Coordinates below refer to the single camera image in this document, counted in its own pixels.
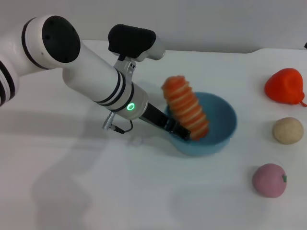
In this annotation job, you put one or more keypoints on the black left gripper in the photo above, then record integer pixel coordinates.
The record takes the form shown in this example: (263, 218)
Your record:
(158, 117)

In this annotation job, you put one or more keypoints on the beige round potato toy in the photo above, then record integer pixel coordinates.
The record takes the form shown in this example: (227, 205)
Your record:
(287, 130)

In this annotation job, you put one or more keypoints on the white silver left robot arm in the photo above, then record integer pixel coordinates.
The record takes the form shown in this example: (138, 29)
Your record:
(72, 72)

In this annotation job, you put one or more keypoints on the blue bowl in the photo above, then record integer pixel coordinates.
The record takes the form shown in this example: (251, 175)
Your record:
(216, 129)

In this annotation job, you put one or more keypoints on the red toy fruit with stem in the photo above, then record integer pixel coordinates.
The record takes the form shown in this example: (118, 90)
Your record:
(284, 86)

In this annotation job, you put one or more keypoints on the orange striped bread loaf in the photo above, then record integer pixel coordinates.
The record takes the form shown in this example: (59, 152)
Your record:
(185, 107)

